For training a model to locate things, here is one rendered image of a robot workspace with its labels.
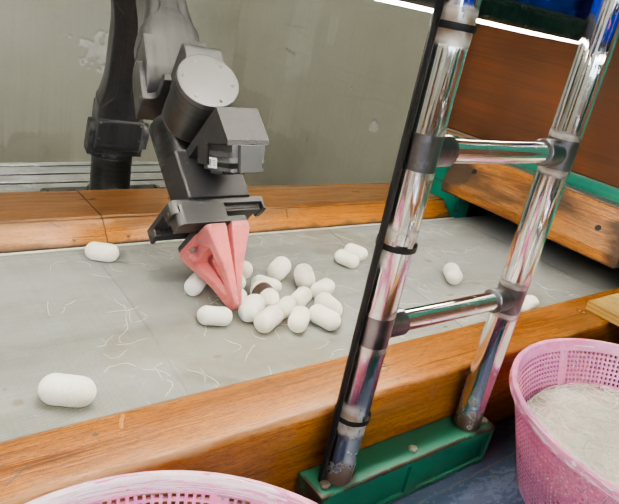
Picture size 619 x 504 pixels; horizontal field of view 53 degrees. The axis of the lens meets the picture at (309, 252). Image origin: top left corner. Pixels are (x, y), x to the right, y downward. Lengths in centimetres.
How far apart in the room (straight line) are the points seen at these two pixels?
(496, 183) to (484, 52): 22
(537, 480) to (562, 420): 8
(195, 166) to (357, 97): 176
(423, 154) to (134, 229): 44
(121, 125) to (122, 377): 55
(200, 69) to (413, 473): 39
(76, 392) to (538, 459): 35
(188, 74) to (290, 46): 209
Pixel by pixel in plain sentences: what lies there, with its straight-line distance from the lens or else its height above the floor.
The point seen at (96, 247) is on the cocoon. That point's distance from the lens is 67.
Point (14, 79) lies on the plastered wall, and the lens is 265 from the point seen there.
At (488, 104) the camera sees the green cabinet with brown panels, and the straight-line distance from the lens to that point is 105.
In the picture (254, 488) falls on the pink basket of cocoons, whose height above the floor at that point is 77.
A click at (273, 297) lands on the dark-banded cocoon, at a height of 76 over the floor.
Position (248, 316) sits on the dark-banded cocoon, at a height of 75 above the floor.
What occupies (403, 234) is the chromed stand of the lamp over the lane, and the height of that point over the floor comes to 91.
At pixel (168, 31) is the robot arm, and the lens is 70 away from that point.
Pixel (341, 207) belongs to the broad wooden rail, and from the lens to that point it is 91.
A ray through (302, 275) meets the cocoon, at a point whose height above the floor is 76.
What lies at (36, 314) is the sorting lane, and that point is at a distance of 58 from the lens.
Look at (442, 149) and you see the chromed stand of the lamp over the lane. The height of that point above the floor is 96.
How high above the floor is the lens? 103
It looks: 22 degrees down
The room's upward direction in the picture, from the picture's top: 12 degrees clockwise
